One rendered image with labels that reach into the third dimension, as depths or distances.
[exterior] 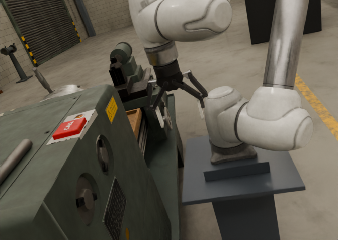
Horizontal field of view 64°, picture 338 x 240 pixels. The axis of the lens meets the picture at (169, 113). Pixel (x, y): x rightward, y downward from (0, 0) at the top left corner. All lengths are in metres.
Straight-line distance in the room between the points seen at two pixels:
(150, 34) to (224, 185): 0.64
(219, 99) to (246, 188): 0.34
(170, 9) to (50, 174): 0.42
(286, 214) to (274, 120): 1.15
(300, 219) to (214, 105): 1.15
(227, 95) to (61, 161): 0.66
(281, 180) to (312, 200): 0.99
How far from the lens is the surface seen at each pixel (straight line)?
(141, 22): 0.73
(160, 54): 0.76
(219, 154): 1.12
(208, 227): 1.96
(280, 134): 0.90
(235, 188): 1.07
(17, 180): 0.55
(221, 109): 1.00
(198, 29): 0.61
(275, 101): 0.91
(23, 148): 0.62
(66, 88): 1.11
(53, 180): 0.49
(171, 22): 0.64
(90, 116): 0.66
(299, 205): 2.03
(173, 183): 1.49
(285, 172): 1.12
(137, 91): 1.62
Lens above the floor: 1.48
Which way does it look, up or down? 25 degrees down
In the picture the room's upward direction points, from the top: 17 degrees counter-clockwise
